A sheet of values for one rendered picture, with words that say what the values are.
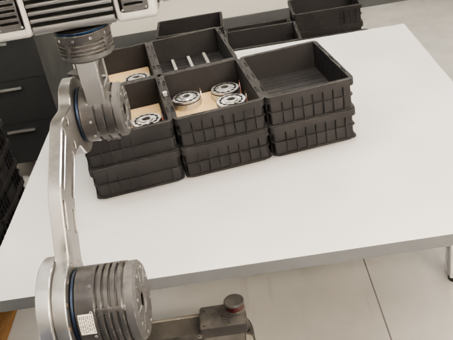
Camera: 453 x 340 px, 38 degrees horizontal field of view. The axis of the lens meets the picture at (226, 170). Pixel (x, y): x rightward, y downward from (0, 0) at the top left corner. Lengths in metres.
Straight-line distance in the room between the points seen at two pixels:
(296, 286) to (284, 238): 0.92
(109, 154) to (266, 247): 0.61
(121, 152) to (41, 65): 1.63
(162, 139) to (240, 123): 0.26
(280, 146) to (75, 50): 0.87
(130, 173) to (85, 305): 0.83
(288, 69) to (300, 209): 0.73
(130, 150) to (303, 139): 0.57
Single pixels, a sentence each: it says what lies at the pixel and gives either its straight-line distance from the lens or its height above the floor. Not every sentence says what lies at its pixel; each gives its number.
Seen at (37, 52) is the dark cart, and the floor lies 0.74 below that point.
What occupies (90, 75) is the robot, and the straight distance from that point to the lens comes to 1.66.
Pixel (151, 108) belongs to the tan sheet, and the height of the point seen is 0.83.
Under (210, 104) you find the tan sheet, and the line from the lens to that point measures 2.39.
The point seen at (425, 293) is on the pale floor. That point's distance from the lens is 2.73.
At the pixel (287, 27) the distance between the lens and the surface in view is 3.82.
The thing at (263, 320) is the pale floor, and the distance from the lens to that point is 2.66.
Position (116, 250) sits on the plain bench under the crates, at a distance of 1.97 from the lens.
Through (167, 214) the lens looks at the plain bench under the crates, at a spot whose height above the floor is 0.70.
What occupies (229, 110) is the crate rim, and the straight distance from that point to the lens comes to 2.12.
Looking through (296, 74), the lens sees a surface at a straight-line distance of 2.53.
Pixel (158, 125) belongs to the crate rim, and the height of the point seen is 0.93.
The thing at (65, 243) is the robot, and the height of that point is 1.03.
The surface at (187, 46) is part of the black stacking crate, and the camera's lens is 2.85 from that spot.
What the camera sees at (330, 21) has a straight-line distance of 3.98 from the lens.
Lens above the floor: 1.83
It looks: 30 degrees down
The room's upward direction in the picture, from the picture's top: 10 degrees counter-clockwise
